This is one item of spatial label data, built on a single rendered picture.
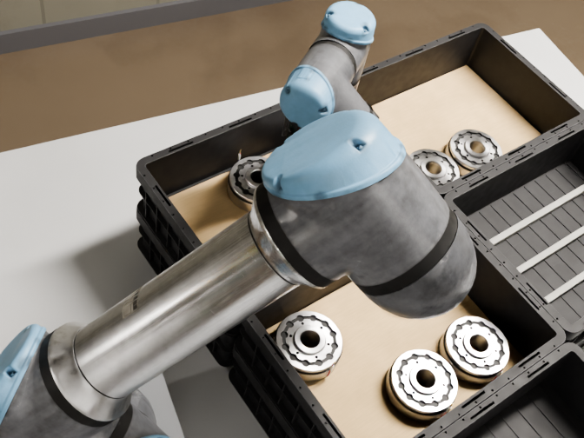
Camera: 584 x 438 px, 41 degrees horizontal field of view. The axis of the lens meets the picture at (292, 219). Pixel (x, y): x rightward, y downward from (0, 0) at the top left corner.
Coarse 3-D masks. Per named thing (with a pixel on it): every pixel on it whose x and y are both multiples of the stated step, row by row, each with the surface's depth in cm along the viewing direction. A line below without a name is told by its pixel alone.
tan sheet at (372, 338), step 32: (352, 288) 126; (352, 320) 123; (384, 320) 124; (416, 320) 124; (448, 320) 125; (352, 352) 119; (384, 352) 120; (512, 352) 124; (320, 384) 115; (352, 384) 116; (384, 384) 117; (480, 384) 119; (352, 416) 113; (384, 416) 114
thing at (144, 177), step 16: (256, 112) 133; (272, 112) 133; (224, 128) 129; (176, 144) 125; (192, 144) 126; (144, 160) 122; (160, 160) 124; (144, 176) 121; (160, 208) 119; (176, 224) 116; (192, 240) 115
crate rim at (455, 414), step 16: (496, 272) 121; (512, 288) 119; (528, 304) 118; (256, 320) 109; (544, 320) 116; (256, 336) 108; (560, 336) 115; (272, 352) 106; (544, 352) 113; (288, 368) 105; (512, 368) 110; (288, 384) 105; (304, 384) 104; (496, 384) 108; (304, 400) 103; (480, 400) 107; (320, 416) 101; (448, 416) 104; (336, 432) 101; (432, 432) 103
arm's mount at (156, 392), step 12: (144, 384) 107; (156, 384) 108; (156, 396) 108; (168, 396) 109; (156, 408) 108; (168, 408) 109; (156, 420) 109; (168, 420) 109; (168, 432) 109; (180, 432) 110
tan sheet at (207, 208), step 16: (224, 176) 136; (192, 192) 133; (208, 192) 133; (224, 192) 134; (176, 208) 130; (192, 208) 131; (208, 208) 131; (224, 208) 132; (192, 224) 129; (208, 224) 129; (224, 224) 130; (208, 240) 127
